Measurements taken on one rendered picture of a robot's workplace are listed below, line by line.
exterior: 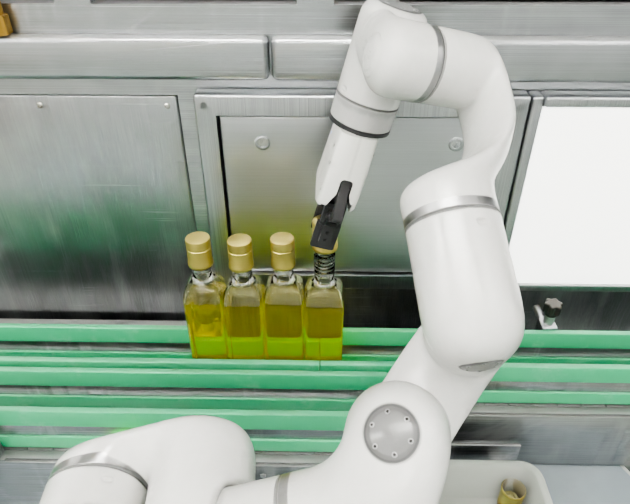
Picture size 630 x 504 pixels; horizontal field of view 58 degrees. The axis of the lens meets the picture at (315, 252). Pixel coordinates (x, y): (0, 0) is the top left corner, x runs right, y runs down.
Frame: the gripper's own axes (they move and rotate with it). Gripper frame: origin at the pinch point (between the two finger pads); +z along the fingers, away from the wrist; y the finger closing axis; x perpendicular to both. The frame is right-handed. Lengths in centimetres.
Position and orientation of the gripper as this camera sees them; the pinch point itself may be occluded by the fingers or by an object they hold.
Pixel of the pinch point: (325, 226)
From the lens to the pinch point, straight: 75.8
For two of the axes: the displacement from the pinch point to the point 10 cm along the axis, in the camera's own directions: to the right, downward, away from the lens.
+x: 9.7, 2.3, 1.3
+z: -2.6, 7.9, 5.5
